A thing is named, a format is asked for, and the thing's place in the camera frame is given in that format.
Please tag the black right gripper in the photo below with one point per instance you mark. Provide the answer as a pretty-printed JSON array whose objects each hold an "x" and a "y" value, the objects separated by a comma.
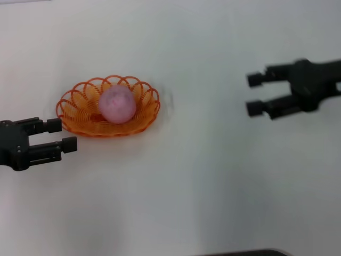
[{"x": 311, "y": 82}]

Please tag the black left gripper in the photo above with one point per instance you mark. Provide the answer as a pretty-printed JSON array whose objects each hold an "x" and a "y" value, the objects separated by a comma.
[{"x": 13, "y": 146}]

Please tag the pink fuzzy peach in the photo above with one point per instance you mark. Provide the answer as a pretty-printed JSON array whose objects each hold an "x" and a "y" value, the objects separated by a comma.
[{"x": 117, "y": 105}]

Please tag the dark robot torso edge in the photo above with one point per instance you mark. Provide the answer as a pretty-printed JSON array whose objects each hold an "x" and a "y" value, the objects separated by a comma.
[{"x": 247, "y": 253}]

